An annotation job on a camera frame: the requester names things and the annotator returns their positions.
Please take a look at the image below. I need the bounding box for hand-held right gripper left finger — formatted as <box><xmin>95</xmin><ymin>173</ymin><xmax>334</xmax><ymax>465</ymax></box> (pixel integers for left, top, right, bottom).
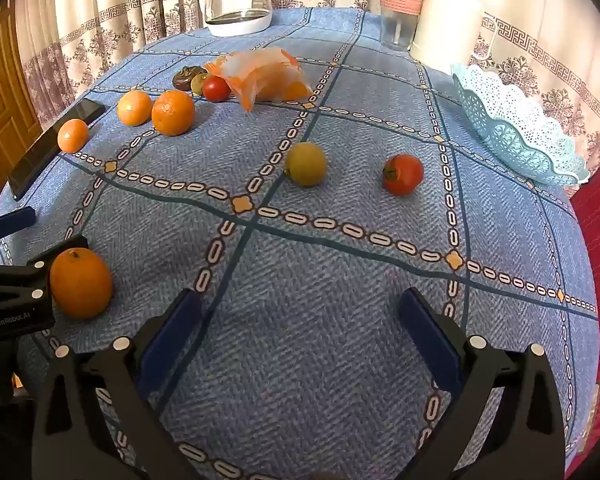
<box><xmin>32</xmin><ymin>287</ymin><xmax>203</xmax><ymax>480</ymax></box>

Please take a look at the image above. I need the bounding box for light blue plastic basket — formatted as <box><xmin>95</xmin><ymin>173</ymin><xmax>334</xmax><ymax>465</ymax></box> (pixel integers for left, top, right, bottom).
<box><xmin>450</xmin><ymin>61</ymin><xmax>591</xmax><ymax>186</ymax></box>

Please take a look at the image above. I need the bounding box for white thermos jug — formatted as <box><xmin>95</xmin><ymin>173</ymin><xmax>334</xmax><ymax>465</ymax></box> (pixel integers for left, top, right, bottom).
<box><xmin>411</xmin><ymin>0</ymin><xmax>498</xmax><ymax>61</ymax></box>

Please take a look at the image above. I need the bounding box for plastic bag of oranges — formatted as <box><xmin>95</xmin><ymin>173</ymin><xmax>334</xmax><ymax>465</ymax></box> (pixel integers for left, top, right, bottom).
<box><xmin>203</xmin><ymin>46</ymin><xmax>315</xmax><ymax>112</ymax></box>

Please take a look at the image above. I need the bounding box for blue patterned tablecloth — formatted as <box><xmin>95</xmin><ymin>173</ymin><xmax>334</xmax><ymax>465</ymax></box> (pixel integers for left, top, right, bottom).
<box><xmin>0</xmin><ymin>6</ymin><xmax>600</xmax><ymax>480</ymax></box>

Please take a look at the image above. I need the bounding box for small red tomato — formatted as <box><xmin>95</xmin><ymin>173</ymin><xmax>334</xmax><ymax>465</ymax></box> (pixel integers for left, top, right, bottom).
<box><xmin>201</xmin><ymin>75</ymin><xmax>232</xmax><ymax>103</ymax></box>

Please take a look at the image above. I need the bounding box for yellow-green lime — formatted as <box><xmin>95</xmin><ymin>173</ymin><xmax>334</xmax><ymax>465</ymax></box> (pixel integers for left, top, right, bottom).
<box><xmin>284</xmin><ymin>142</ymin><xmax>328</xmax><ymax>187</ymax></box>

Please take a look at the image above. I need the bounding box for small orange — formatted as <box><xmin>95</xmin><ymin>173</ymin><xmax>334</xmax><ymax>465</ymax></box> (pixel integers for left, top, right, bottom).
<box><xmin>56</xmin><ymin>118</ymin><xmax>90</xmax><ymax>154</ymax></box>

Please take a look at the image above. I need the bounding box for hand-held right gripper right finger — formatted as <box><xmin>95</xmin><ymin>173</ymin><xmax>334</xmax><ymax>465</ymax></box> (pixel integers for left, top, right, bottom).
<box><xmin>399</xmin><ymin>287</ymin><xmax>566</xmax><ymax>480</ymax></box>

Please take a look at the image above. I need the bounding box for dark brown fruit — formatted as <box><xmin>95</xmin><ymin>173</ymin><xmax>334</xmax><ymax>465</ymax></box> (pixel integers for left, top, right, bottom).
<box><xmin>172</xmin><ymin>66</ymin><xmax>197</xmax><ymax>92</ymax></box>

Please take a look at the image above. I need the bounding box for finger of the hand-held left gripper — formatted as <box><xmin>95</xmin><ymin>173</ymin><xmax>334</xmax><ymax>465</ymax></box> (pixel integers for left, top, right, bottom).
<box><xmin>0</xmin><ymin>234</ymin><xmax>89</xmax><ymax>313</ymax></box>
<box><xmin>0</xmin><ymin>206</ymin><xmax>36</xmax><ymax>261</ymax></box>

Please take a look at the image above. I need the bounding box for brown wooden door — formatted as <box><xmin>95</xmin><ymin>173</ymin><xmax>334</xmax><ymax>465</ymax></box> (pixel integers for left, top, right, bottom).
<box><xmin>0</xmin><ymin>0</ymin><xmax>43</xmax><ymax>201</ymax></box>

